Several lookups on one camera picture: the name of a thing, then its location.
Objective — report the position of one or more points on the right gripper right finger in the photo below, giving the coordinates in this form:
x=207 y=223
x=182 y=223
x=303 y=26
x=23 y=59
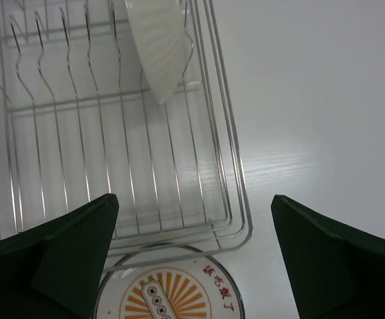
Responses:
x=335 y=270

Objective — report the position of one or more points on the orange sunburst plate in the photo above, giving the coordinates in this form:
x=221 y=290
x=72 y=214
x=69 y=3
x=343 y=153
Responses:
x=162 y=284

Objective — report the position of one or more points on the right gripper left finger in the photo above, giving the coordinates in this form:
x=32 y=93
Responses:
x=53 y=270

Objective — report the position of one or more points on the floral brown-rim plate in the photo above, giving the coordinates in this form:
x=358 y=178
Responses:
x=158 y=31

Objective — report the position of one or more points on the wire dish rack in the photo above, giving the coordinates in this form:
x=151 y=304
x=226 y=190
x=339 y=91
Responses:
x=78 y=119

